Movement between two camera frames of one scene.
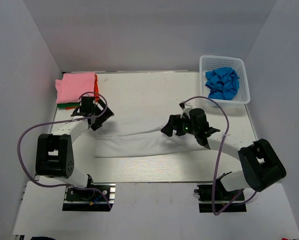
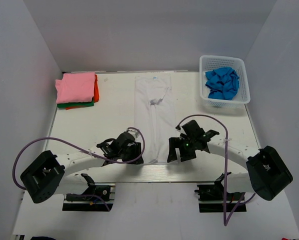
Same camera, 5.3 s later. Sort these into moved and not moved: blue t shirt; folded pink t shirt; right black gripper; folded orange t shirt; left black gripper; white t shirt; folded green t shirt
Moved: right black gripper; white t shirt; left black gripper
Not moved: folded orange t shirt; folded green t shirt; blue t shirt; folded pink t shirt
